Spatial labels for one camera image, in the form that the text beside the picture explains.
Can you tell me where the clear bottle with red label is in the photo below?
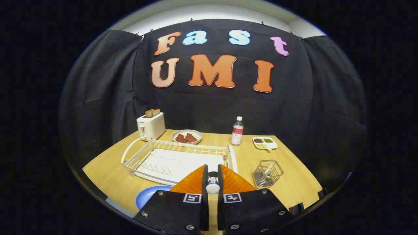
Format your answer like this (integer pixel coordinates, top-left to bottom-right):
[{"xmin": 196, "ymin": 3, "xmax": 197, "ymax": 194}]
[{"xmin": 231, "ymin": 116, "xmax": 244, "ymax": 146}]

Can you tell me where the white divided condiment dish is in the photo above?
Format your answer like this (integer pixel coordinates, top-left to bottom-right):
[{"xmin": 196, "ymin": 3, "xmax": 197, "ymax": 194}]
[{"xmin": 252, "ymin": 136, "xmax": 278, "ymax": 151}]

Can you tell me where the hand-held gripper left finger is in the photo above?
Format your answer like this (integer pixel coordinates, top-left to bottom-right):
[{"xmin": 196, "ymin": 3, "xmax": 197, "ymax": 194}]
[{"xmin": 133, "ymin": 164, "xmax": 210, "ymax": 235}]

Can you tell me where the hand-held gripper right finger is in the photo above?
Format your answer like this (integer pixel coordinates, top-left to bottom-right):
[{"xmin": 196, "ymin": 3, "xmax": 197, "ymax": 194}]
[{"xmin": 217, "ymin": 164, "xmax": 293, "ymax": 235}]

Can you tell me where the metal wire basket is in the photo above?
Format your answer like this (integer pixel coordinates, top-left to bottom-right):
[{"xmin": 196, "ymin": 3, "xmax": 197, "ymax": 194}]
[{"xmin": 253, "ymin": 159, "xmax": 284, "ymax": 189}]

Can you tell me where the blue plate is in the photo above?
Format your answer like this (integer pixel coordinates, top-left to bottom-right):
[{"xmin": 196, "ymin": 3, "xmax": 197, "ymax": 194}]
[{"xmin": 135, "ymin": 185, "xmax": 173, "ymax": 210}]

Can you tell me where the black backdrop cloth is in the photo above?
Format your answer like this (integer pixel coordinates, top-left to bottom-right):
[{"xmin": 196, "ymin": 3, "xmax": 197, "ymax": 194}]
[{"xmin": 59, "ymin": 19, "xmax": 368, "ymax": 196}]

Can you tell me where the white wire dish rack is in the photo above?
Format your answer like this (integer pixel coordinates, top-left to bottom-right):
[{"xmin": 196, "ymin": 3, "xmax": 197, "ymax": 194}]
[{"xmin": 121, "ymin": 136, "xmax": 238, "ymax": 186}]

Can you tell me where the beige round plate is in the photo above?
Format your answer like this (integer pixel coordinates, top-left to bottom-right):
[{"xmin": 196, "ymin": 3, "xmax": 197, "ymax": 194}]
[{"xmin": 171, "ymin": 129, "xmax": 203, "ymax": 145}]

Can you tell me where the grey spoon with white end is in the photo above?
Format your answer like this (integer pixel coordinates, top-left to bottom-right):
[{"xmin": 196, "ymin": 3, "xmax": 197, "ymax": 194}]
[{"xmin": 206, "ymin": 171, "xmax": 221, "ymax": 195}]

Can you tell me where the white toaster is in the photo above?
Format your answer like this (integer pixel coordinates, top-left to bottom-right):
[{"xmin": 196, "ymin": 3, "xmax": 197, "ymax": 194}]
[{"xmin": 137, "ymin": 112, "xmax": 166, "ymax": 141}]

